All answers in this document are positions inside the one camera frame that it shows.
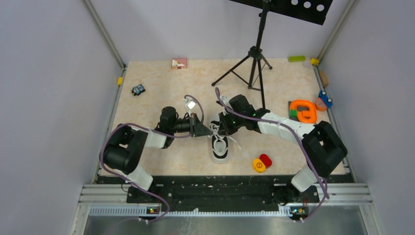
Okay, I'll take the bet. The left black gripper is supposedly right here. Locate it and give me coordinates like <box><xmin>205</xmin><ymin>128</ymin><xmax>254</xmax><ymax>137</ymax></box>
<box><xmin>170</xmin><ymin>113</ymin><xmax>213</xmax><ymax>137</ymax></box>

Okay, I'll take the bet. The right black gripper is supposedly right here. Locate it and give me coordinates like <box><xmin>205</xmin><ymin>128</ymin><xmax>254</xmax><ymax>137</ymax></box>
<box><xmin>218</xmin><ymin>109</ymin><xmax>245</xmax><ymax>137</ymax></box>

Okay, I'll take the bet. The white shoelace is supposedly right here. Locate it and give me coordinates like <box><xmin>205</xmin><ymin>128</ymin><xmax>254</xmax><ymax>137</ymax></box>
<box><xmin>209</xmin><ymin>122</ymin><xmax>243</xmax><ymax>150</ymax></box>

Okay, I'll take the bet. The black white canvas sneaker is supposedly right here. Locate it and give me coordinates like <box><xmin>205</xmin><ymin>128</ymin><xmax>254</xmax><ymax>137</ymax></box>
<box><xmin>209</xmin><ymin>114</ymin><xmax>229</xmax><ymax>164</ymax></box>

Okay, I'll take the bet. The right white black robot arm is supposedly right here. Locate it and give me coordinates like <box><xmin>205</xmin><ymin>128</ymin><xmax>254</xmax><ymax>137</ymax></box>
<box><xmin>217</xmin><ymin>94</ymin><xmax>348</xmax><ymax>202</ymax></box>

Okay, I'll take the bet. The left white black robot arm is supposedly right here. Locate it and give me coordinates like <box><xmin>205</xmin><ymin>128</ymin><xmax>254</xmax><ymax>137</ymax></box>
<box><xmin>100</xmin><ymin>106</ymin><xmax>213</xmax><ymax>202</ymax></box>

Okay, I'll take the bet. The black tripod stand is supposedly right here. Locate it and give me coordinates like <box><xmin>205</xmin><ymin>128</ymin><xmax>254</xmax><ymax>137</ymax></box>
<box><xmin>211</xmin><ymin>0</ymin><xmax>273</xmax><ymax>109</ymax></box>

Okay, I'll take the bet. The yellow plastic cylinder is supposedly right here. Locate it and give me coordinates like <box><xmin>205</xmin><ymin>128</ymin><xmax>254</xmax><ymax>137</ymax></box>
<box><xmin>252</xmin><ymin>158</ymin><xmax>266</xmax><ymax>173</ymax></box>

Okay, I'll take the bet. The red plastic cylinder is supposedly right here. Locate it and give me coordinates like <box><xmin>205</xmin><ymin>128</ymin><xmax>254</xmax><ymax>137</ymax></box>
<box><xmin>259</xmin><ymin>154</ymin><xmax>273</xmax><ymax>168</ymax></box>

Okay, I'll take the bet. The dark grey square plate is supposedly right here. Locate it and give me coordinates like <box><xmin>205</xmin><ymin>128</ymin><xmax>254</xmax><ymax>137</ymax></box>
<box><xmin>288</xmin><ymin>101</ymin><xmax>317</xmax><ymax>124</ymax></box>

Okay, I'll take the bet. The small green block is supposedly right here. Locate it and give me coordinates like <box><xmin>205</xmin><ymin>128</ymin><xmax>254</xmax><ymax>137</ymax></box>
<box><xmin>289</xmin><ymin>109</ymin><xmax>298</xmax><ymax>118</ymax></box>

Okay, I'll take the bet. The pink tangram puzzle box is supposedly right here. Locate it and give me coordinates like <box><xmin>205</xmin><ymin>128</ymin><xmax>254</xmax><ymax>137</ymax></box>
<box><xmin>171</xmin><ymin>58</ymin><xmax>187</xmax><ymax>70</ymax></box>

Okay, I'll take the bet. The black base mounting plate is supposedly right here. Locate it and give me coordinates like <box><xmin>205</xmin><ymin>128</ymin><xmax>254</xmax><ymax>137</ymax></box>
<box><xmin>97</xmin><ymin>175</ymin><xmax>354</xmax><ymax>213</ymax></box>

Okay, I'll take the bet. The small blue black toy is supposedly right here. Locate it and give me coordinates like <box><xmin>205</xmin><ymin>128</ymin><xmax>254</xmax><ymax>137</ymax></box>
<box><xmin>131</xmin><ymin>84</ymin><xmax>146</xmax><ymax>96</ymax></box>

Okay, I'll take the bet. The orange translucent cup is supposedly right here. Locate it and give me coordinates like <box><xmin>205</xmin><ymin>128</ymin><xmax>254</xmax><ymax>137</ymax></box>
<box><xmin>315</xmin><ymin>98</ymin><xmax>327</xmax><ymax>112</ymax></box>

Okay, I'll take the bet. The green rectangular block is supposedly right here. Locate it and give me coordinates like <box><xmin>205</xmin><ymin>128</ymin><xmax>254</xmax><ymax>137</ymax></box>
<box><xmin>288</xmin><ymin>55</ymin><xmax>306</xmax><ymax>63</ymax></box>

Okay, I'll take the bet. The blue toy car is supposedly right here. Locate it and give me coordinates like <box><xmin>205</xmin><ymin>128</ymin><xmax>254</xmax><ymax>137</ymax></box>
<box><xmin>318</xmin><ymin>90</ymin><xmax>333</xmax><ymax>109</ymax></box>

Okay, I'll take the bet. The yellow corner block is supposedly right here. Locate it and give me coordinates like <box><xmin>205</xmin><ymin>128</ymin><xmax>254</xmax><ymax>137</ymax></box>
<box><xmin>310</xmin><ymin>58</ymin><xmax>320</xmax><ymax>66</ymax></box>

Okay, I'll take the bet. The black perforated stand tray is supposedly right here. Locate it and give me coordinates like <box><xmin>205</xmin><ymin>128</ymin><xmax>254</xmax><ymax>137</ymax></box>
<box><xmin>233</xmin><ymin>0</ymin><xmax>333</xmax><ymax>25</ymax></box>

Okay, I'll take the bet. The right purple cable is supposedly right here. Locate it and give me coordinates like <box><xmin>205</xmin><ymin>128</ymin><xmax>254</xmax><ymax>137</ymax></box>
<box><xmin>215</xmin><ymin>87</ymin><xmax>330</xmax><ymax>221</ymax></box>

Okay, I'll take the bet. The wooden block on frame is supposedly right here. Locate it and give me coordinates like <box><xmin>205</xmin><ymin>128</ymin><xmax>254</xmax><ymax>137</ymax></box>
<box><xmin>319</xmin><ymin>71</ymin><xmax>329</xmax><ymax>87</ymax></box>

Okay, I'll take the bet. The white slotted cable duct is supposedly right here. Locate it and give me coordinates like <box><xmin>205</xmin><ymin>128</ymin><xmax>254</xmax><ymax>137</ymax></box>
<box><xmin>89</xmin><ymin>206</ymin><xmax>293</xmax><ymax>217</ymax></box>

